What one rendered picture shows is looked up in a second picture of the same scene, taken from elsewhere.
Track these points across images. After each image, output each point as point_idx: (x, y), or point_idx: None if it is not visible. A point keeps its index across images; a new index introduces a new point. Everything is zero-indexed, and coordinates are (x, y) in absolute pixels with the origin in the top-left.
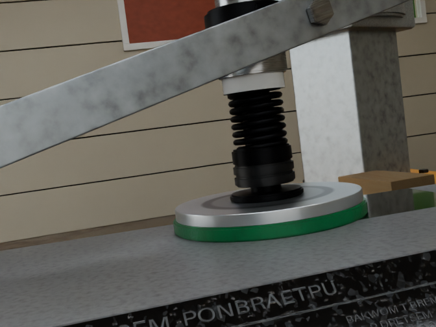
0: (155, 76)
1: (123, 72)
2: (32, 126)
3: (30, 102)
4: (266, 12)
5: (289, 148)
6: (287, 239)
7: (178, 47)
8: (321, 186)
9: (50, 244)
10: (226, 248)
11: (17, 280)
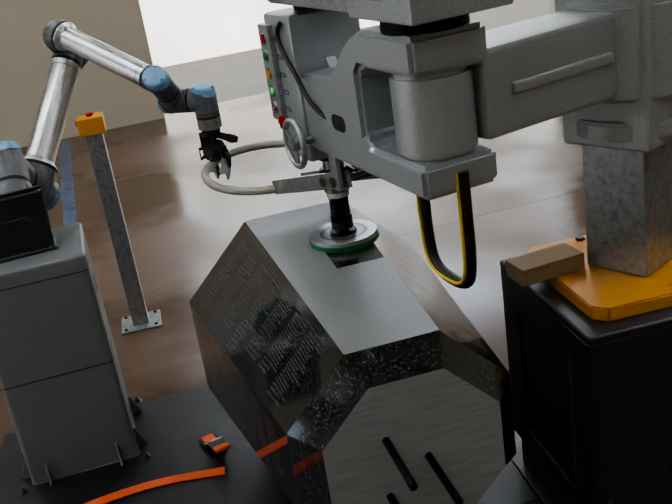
0: (302, 184)
1: (298, 180)
2: (290, 186)
3: (289, 180)
4: (315, 176)
5: (336, 219)
6: (308, 245)
7: (304, 178)
8: (353, 237)
9: None
10: (305, 239)
11: (298, 220)
